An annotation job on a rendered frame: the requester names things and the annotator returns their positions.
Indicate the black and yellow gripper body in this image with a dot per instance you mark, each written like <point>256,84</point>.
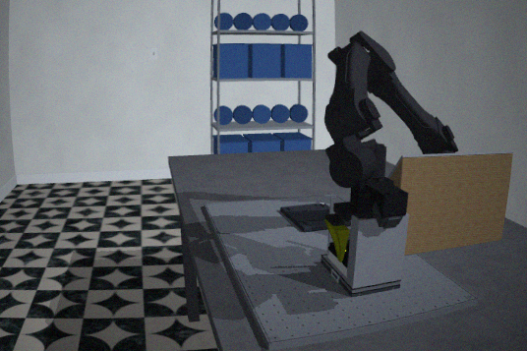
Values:
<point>343,211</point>

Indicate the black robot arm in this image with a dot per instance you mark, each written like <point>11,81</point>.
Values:
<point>351,161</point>

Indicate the white well plate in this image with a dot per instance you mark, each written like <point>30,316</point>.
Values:
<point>339,265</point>

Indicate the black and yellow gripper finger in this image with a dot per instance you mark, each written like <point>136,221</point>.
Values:
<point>342,233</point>

